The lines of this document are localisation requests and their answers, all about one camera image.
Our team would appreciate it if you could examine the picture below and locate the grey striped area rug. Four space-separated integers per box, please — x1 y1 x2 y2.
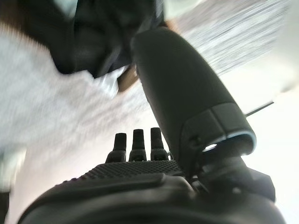
0 0 292 168

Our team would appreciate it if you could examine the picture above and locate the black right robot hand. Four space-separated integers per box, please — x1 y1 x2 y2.
17 27 287 224

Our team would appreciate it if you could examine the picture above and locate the black garment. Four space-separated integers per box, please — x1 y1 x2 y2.
22 0 165 79

